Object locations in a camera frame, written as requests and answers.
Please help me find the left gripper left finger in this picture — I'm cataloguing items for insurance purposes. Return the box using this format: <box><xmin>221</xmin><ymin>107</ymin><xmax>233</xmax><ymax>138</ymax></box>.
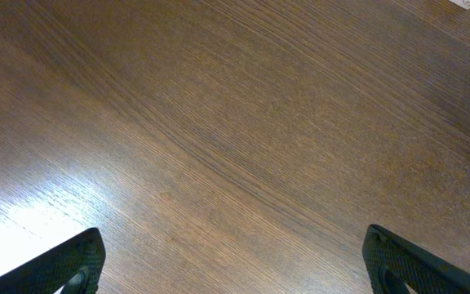
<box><xmin>0</xmin><ymin>227</ymin><xmax>106</xmax><ymax>294</ymax></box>

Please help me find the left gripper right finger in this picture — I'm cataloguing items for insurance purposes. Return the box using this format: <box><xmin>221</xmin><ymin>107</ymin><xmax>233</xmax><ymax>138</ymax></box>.
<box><xmin>362</xmin><ymin>224</ymin><xmax>470</xmax><ymax>294</ymax></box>

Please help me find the far left wooden block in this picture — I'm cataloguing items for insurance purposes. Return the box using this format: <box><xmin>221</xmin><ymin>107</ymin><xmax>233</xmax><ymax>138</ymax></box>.
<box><xmin>449</xmin><ymin>0</ymin><xmax>470</xmax><ymax>10</ymax></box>

